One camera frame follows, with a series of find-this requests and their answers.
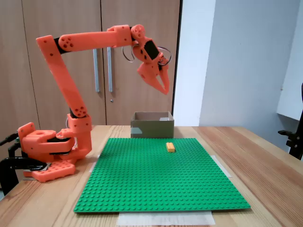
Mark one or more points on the cardboard box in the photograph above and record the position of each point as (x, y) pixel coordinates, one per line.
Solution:
(151, 130)

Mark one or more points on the yellow lego block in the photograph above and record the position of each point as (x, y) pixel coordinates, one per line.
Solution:
(170, 147)

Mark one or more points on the green lego baseplate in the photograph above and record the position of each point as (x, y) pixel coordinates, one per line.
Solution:
(142, 177)

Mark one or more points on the wide masking tape strip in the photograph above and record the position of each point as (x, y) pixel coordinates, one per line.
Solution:
(165, 218)

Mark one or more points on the wooden cabinet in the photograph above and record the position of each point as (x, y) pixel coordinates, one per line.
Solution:
(14, 71)

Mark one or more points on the black stand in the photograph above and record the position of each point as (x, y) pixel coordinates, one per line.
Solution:
(294, 142)

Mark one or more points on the black table clamp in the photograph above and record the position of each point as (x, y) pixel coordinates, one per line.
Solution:
(14, 162)

